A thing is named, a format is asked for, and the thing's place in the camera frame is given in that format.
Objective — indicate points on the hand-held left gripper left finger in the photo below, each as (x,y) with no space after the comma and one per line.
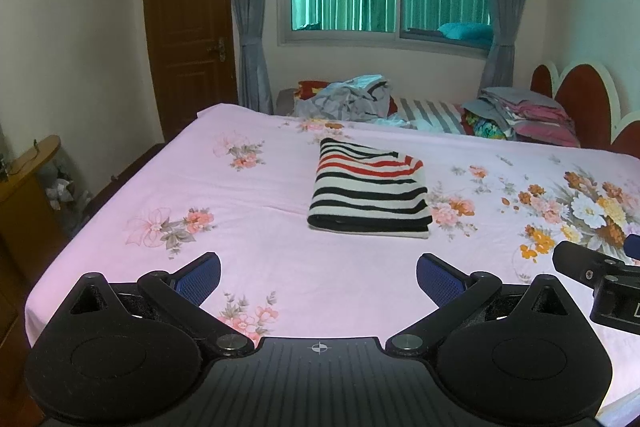
(200,279)

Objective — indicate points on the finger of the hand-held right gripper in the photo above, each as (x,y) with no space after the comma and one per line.
(634,249)
(580,264)

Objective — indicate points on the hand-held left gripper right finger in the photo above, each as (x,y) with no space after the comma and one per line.
(440,279)

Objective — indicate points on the striped knit sweater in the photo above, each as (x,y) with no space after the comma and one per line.
(370,192)

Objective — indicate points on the stack of folded pink clothes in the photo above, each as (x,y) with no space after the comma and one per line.
(530,117)

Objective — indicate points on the pile of crumpled grey clothes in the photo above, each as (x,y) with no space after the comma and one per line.
(345,99)

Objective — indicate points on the bed with pink floral sheet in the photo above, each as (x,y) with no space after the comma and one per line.
(250,217)

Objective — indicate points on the scalloped white and brown headboard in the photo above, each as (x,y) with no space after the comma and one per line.
(585,102)

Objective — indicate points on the clear bin with crumpled paper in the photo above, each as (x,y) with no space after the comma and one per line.
(65,187)

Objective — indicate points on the grey striped cushion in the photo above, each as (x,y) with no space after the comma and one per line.
(430,114)

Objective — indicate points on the wooden cabinet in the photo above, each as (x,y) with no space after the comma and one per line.
(25,192)

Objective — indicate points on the red patterned pillow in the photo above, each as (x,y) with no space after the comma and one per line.
(307,89)

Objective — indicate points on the brown wooden door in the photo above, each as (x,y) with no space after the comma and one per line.
(190,32)

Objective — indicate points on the teal cloth on windowsill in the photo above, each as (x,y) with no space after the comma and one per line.
(462,31)

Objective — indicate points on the grey curtain beside door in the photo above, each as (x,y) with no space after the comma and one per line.
(247,7)

